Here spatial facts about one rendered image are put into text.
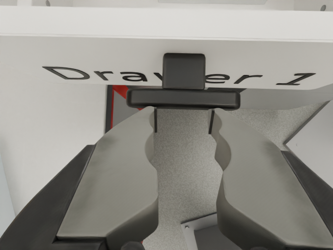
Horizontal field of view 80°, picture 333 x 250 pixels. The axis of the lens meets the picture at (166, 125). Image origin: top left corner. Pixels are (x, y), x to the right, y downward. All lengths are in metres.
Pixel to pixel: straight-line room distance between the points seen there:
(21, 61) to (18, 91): 0.16
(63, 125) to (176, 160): 0.79
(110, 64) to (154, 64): 0.04
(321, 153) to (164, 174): 0.78
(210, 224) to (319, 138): 0.68
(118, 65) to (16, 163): 0.23
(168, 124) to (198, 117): 0.16
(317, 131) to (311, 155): 0.12
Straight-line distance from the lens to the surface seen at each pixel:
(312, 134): 1.22
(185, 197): 1.09
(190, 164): 1.05
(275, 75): 0.20
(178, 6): 0.24
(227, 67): 0.17
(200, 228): 1.13
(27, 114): 0.34
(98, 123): 0.29
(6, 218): 0.36
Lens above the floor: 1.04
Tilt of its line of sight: 87 degrees down
